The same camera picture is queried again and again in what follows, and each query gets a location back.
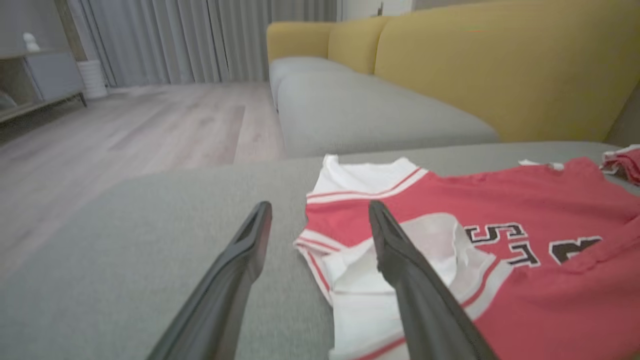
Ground red basketball jersey white trim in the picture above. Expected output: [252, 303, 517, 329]
[293, 153, 640, 360]

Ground large yellow sofa back cushion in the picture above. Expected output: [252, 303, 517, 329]
[374, 0, 640, 144]

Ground grey sofa back cushion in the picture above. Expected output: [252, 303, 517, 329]
[276, 70, 501, 159]

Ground short grey sofa seat cushion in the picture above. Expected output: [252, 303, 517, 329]
[268, 55, 353, 109]

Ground grey low cabinet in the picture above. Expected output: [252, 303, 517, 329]
[0, 47, 89, 125]

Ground small yellow sofa back cushion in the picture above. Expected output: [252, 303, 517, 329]
[327, 16, 397, 76]

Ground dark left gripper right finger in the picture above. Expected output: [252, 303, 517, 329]
[368, 199, 501, 360]

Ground yellow sofa armrest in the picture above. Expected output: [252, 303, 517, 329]
[266, 20, 337, 64]

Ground large grey sofa seat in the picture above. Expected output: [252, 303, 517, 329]
[0, 141, 640, 360]

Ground red shorts with white trim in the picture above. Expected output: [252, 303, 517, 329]
[599, 144, 640, 187]

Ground white ribbed basket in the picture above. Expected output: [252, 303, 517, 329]
[76, 59, 109, 100]

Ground grey pleated curtain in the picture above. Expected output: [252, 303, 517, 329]
[66, 0, 339, 89]

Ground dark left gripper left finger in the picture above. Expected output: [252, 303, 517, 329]
[146, 200, 274, 360]

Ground dark grey sofa pillow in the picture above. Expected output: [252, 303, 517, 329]
[604, 82, 640, 149]

